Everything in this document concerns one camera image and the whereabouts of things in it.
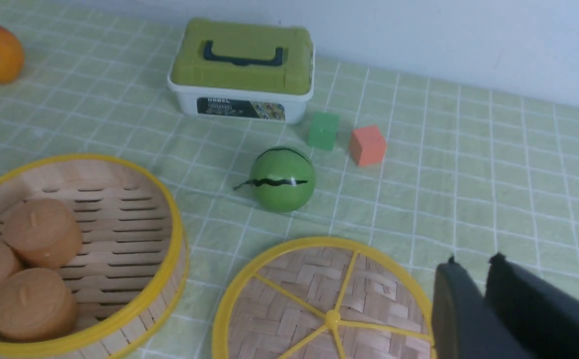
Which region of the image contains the green foam cube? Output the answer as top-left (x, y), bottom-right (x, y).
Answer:
top-left (307, 112), bottom-right (340, 152)

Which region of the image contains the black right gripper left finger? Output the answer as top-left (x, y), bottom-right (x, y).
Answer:
top-left (431, 256), bottom-right (534, 359)

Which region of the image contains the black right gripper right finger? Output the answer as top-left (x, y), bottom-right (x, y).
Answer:
top-left (485, 253), bottom-right (579, 359)

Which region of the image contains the orange foam cube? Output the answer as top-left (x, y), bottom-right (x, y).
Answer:
top-left (348, 125), bottom-right (387, 167)

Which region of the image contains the green toy watermelon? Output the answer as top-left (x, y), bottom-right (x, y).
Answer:
top-left (233, 146), bottom-right (317, 213)

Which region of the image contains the green lidded white storage box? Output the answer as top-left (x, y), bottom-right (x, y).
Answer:
top-left (168, 17), bottom-right (315, 124)

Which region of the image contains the yellow woven steamer lid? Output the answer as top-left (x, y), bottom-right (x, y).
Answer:
top-left (212, 236), bottom-right (438, 359)

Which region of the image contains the yellow bamboo steamer basket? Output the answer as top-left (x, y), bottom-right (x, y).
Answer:
top-left (0, 153), bottom-right (190, 359)

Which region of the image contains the green checkered tablecloth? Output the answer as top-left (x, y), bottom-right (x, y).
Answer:
top-left (0, 0), bottom-right (579, 359)

